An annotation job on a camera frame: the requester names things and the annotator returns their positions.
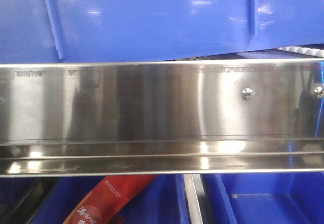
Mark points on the large blue plastic bin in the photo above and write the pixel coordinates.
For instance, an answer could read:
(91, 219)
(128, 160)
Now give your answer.
(52, 31)

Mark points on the lower left blue bin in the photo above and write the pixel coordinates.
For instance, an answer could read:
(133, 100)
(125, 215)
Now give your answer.
(162, 201)

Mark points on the lower right blue bin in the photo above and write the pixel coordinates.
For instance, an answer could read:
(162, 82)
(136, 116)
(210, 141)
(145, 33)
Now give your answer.
(266, 197)

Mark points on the red snack package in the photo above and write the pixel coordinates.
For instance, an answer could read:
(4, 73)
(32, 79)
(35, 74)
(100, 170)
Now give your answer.
(108, 197)

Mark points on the white roller track strip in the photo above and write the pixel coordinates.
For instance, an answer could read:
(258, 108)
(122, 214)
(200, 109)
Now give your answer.
(303, 50)

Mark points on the stainless steel shelf rail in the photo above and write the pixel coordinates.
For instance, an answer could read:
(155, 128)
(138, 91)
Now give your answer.
(161, 117)

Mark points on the left rail screw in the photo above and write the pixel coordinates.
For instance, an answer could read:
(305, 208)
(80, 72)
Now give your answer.
(247, 93)

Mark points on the rail screw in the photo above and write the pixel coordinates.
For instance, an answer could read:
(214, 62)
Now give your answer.
(247, 93)
(318, 92)

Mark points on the lower steel divider rail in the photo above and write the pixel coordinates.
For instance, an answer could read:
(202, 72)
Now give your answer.
(197, 200)

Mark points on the right rail screw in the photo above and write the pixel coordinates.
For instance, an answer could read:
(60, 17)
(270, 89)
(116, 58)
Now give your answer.
(318, 92)

